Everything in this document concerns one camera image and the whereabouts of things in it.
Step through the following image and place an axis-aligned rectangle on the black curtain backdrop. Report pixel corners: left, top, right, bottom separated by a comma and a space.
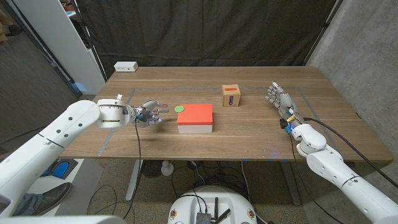
76, 0, 338, 78

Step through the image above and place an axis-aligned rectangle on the white robot torso base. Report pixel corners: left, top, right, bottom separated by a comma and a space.
167, 185, 258, 224

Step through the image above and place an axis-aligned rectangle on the white floor platform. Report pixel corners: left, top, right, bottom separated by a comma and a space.
26, 155, 105, 217

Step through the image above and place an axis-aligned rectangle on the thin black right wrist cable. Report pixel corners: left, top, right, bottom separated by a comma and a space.
289, 132, 345, 224

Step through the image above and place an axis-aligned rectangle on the grey table leg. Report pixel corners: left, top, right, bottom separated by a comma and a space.
279, 161, 302, 207

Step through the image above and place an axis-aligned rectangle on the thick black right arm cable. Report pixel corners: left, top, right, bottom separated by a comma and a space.
303, 117, 398, 189

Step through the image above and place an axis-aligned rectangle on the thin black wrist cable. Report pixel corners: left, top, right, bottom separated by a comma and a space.
289, 132, 345, 224
123, 119, 142, 220

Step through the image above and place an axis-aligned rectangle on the small wooden coin box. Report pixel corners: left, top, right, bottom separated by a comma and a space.
221, 83, 241, 108

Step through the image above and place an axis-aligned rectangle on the red box with white base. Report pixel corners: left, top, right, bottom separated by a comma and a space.
177, 103, 214, 134

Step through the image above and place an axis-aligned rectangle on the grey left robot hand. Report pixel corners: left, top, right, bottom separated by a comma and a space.
132, 99, 170, 128

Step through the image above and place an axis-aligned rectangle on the blue foot pedal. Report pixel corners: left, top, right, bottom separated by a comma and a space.
40, 157, 79, 180

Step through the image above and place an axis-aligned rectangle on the white cabinet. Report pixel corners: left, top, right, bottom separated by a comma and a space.
12, 0, 106, 96

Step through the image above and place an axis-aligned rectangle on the grey tape outline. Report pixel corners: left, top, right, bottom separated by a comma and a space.
96, 86, 346, 158

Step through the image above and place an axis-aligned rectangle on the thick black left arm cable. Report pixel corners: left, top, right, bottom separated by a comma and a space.
0, 126, 44, 146

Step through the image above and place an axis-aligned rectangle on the white floor cable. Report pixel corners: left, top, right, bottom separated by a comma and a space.
240, 160, 269, 224

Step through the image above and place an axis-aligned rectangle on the black stand pole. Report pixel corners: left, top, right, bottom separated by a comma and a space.
70, 0, 109, 82
303, 0, 345, 66

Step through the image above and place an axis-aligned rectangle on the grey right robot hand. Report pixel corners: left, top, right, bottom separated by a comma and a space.
265, 82, 304, 129

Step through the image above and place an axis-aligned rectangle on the person leg in jeans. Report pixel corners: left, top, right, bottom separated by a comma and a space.
12, 182, 73, 217

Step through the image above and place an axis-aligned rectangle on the white power strip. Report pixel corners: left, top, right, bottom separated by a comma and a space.
113, 61, 139, 73

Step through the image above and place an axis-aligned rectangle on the white robot shoulder cover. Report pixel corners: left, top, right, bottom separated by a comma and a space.
0, 215, 127, 224

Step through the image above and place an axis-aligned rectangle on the white table leg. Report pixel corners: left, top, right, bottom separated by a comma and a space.
125, 159, 144, 202

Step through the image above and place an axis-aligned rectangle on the grey electronics box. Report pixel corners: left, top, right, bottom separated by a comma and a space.
195, 212, 216, 224

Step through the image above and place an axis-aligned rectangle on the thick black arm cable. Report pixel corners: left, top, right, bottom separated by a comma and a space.
303, 117, 398, 189
0, 126, 44, 146

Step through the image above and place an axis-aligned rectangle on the thin black left wrist cable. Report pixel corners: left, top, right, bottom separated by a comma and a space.
123, 119, 142, 220

